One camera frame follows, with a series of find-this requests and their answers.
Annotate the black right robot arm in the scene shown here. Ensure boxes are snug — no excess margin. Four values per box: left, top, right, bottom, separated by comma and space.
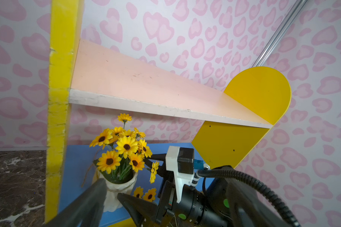
117, 146, 300, 227

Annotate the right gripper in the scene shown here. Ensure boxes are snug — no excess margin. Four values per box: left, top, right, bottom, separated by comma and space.
117, 154, 216, 227

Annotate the yellow two-tier shelf unit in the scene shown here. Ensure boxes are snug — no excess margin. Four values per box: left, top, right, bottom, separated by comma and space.
45, 1, 292, 222

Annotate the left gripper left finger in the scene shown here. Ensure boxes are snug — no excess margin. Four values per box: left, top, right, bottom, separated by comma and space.
44, 179, 107, 227

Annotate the shelf sunflower pot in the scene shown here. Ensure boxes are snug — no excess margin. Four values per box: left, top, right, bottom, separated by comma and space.
90, 114, 157, 212

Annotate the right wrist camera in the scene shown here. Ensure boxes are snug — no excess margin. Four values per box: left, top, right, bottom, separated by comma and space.
165, 146, 210, 203

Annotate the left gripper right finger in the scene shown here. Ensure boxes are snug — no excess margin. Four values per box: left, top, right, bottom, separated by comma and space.
226, 179, 289, 227

